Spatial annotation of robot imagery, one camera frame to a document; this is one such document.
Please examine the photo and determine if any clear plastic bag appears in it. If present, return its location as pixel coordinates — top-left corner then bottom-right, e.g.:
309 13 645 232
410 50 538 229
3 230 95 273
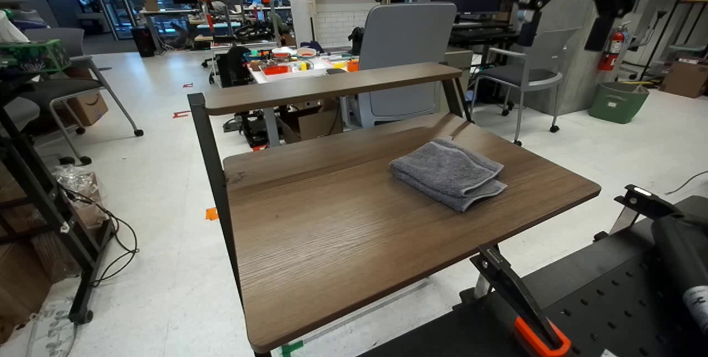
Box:
51 165 107 228

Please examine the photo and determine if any open cardboard box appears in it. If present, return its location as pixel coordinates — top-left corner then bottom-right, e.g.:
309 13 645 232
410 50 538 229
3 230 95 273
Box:
278 104 345 144

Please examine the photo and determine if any grey chair on castors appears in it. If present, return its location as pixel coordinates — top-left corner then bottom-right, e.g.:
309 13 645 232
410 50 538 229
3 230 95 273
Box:
472 27 579 147

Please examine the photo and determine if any black cable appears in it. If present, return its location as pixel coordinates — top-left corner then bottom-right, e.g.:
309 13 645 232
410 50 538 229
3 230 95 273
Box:
65 188 139 288

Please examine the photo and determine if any grey high-back office chair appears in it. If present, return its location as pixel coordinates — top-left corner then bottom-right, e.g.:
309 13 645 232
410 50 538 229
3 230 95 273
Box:
342 2 461 128

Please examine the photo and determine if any black waste bin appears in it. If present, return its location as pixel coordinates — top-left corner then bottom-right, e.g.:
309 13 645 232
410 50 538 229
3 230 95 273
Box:
131 25 157 58

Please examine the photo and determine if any green plastic bin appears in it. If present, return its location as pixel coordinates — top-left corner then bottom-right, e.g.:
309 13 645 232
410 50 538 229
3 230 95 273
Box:
587 81 650 125

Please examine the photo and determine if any black metal rack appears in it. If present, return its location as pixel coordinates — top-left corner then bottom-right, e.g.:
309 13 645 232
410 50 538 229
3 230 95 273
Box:
0 72 118 325

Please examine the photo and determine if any red fire extinguisher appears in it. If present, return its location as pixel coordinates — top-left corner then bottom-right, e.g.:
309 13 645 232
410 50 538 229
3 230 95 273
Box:
597 22 632 72

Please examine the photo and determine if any grey folded towel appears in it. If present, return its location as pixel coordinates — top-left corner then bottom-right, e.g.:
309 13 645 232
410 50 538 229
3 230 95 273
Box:
388 137 508 213

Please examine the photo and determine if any white tray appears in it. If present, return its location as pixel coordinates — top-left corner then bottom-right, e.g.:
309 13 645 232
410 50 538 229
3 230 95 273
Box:
248 54 335 84

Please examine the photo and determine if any grey cable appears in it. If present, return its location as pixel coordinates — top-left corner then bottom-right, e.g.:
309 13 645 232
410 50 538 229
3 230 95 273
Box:
664 169 708 196

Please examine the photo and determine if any black clamp with orange trigger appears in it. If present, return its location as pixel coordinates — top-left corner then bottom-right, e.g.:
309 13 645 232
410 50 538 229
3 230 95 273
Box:
470 244 572 357

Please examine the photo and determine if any green tissue box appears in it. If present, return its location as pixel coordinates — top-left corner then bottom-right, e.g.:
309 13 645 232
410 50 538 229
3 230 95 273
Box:
0 39 72 74

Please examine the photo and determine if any grey chair with metal legs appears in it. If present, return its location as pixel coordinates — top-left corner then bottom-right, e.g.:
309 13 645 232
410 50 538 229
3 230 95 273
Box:
20 27 145 167

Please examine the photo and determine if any white toy kitchen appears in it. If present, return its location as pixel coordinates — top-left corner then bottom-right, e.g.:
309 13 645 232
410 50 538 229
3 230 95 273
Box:
289 0 392 49

